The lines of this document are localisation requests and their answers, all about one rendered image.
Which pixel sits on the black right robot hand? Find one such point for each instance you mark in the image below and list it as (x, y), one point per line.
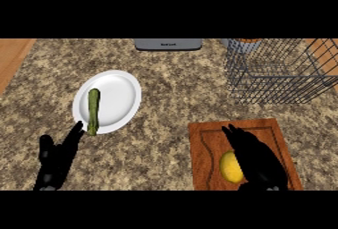
(257, 161)

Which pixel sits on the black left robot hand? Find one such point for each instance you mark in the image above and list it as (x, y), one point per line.
(54, 162)

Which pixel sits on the yellow lemon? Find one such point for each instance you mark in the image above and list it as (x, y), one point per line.
(229, 167)

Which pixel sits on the brown wooden cutting board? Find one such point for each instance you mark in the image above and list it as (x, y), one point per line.
(206, 149)

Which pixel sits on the green cucumber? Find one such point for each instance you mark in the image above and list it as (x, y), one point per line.
(93, 111)

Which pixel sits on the white oval plate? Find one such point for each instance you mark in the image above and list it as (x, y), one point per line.
(115, 98)

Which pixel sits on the pale striped cup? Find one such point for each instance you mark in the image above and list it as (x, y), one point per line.
(243, 44)

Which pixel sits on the grey appliance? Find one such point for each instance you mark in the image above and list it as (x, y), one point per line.
(168, 44)

